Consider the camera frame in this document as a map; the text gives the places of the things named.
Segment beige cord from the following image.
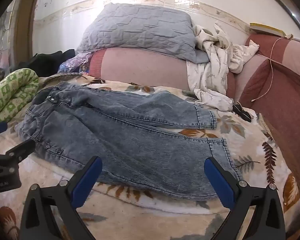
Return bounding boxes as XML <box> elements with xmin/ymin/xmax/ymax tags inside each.
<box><xmin>251</xmin><ymin>36</ymin><xmax>294</xmax><ymax>102</ymax></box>

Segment leaf-print fleece blanket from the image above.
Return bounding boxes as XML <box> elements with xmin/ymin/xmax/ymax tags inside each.
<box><xmin>0</xmin><ymin>74</ymin><xmax>300</xmax><ymax>240</ymax></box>

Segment blue denim pants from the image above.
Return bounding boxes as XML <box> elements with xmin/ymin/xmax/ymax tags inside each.
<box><xmin>19</xmin><ymin>81</ymin><xmax>243</xmax><ymax>202</ymax></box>

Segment wooden door frame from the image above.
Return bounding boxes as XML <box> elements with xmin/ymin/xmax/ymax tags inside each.
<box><xmin>14</xmin><ymin>0</ymin><xmax>44</xmax><ymax>68</ymax></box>

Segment black garment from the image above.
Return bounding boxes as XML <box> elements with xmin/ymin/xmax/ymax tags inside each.
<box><xmin>19</xmin><ymin>49</ymin><xmax>76</xmax><ymax>77</ymax></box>

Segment patterned glass window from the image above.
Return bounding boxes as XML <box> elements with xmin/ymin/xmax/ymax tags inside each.
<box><xmin>0</xmin><ymin>5</ymin><xmax>16</xmax><ymax>68</ymax></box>

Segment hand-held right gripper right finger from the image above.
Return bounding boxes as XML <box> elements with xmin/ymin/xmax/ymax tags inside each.
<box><xmin>204</xmin><ymin>156</ymin><xmax>287</xmax><ymax>240</ymax></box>

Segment yellow book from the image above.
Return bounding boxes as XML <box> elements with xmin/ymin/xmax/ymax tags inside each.
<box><xmin>249</xmin><ymin>22</ymin><xmax>287</xmax><ymax>37</ymax></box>

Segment green print quilt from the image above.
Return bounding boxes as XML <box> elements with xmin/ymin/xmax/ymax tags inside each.
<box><xmin>0</xmin><ymin>68</ymin><xmax>40</xmax><ymax>126</ymax></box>

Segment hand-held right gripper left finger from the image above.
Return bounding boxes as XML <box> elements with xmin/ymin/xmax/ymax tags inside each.
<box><xmin>19</xmin><ymin>156</ymin><xmax>103</xmax><ymax>240</ymax></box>

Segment pink red striped cushion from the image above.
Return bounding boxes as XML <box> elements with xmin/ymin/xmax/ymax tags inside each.
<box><xmin>89</xmin><ymin>47</ymin><xmax>237</xmax><ymax>98</ymax></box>
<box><xmin>234</xmin><ymin>34</ymin><xmax>300</xmax><ymax>205</ymax></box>

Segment grey quilted pillow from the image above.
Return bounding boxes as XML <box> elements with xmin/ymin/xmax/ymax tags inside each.
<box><xmin>76</xmin><ymin>3</ymin><xmax>212</xmax><ymax>64</ymax></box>

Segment purple plastic bags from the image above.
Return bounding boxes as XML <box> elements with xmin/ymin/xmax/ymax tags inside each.
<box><xmin>58</xmin><ymin>55</ymin><xmax>92</xmax><ymax>77</ymax></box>

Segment white leaf-print cloth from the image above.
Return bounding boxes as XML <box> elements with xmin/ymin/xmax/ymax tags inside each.
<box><xmin>186</xmin><ymin>23</ymin><xmax>260</xmax><ymax>112</ymax></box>

